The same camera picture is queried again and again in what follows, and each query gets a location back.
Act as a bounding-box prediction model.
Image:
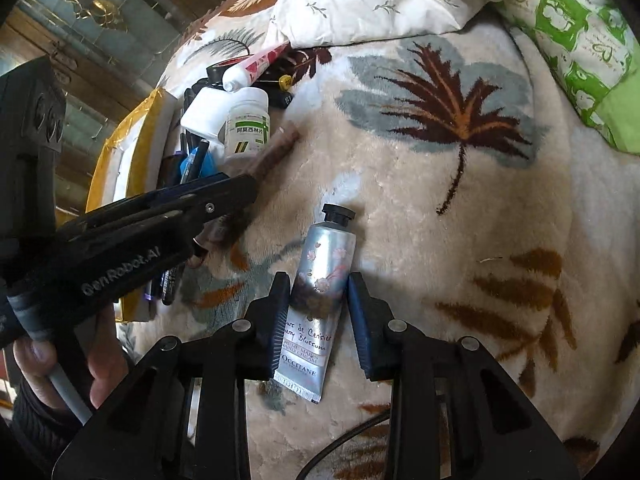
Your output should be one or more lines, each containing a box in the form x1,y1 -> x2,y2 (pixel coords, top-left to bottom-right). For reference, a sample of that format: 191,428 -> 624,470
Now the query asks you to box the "short black marker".
196,139 -> 211,181

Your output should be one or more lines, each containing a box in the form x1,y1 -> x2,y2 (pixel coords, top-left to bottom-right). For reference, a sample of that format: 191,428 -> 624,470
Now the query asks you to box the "person's left forearm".
7,385 -> 83,478

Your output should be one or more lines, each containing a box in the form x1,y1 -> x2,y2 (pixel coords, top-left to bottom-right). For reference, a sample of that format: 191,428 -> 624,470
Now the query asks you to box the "blue pen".
179,152 -> 203,185

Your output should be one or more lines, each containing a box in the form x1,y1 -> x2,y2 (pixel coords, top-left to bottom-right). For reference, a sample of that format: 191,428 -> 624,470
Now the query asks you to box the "white pill bottle green label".
220,87 -> 272,171

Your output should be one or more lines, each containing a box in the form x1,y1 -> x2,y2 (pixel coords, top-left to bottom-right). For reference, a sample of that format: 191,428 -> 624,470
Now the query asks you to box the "long black pen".
180,87 -> 196,161

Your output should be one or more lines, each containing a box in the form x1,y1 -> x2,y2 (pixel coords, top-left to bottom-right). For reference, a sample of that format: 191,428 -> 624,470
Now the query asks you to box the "white box with yellow tape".
86,87 -> 176,322

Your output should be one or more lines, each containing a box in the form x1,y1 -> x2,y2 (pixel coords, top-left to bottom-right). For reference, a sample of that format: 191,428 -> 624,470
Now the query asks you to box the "brown stick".
220,122 -> 302,183

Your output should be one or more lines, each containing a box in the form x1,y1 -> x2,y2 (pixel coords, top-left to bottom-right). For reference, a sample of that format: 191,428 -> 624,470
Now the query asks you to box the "leaf print fleece blanket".
115,0 -> 640,480

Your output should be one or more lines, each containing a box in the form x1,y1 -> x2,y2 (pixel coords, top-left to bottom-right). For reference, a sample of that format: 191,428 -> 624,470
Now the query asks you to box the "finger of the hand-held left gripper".
54,174 -> 260,262
125,173 -> 234,209

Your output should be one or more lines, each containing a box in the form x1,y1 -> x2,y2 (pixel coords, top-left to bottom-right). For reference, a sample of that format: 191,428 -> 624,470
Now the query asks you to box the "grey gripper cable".
7,292 -> 95,425

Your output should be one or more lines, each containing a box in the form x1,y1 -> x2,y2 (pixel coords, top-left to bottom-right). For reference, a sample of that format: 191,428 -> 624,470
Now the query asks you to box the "pink tube with white cap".
222,41 -> 292,93

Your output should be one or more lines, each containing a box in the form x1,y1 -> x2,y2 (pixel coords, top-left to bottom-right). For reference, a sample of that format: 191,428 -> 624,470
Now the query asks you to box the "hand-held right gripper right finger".
347,272 -> 581,480

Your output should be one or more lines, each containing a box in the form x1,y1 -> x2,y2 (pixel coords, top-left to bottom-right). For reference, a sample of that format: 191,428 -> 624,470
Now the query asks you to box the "black tape roll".
204,58 -> 253,93

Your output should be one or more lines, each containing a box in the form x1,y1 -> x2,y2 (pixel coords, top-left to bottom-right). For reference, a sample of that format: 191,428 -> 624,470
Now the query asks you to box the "thin black cable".
300,412 -> 396,480

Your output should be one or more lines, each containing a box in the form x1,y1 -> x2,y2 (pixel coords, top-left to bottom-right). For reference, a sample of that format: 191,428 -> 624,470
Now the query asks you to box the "mirrored wardrobe with gold ornament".
0,0 -> 281,211

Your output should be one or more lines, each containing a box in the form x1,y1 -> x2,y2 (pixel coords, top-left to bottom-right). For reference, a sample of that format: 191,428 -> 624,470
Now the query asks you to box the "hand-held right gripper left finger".
52,271 -> 292,480

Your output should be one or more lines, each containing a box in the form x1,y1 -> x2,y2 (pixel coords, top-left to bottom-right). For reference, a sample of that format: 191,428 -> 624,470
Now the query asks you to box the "person's left hand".
13,305 -> 130,411

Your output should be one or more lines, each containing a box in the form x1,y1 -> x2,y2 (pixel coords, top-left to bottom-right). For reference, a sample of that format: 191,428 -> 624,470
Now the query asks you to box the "silver floral hand cream tube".
272,203 -> 357,405

